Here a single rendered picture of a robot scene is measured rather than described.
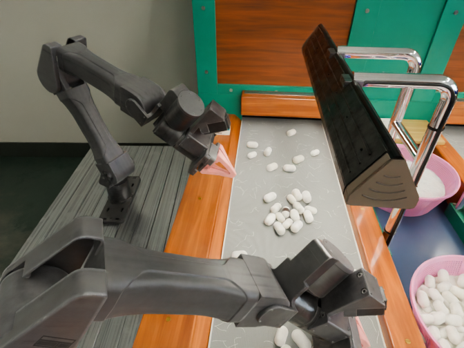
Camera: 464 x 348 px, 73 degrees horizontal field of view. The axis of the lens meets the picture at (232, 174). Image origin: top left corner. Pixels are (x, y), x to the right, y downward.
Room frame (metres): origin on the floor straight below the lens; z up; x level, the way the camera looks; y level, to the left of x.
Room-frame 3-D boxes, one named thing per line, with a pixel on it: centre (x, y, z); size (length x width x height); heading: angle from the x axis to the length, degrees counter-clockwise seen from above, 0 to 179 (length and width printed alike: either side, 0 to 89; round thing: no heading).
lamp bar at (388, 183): (0.58, -0.20, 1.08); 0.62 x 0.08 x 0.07; 175
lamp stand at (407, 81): (0.56, -0.28, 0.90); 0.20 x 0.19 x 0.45; 175
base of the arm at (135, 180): (0.70, 0.33, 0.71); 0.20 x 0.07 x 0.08; 179
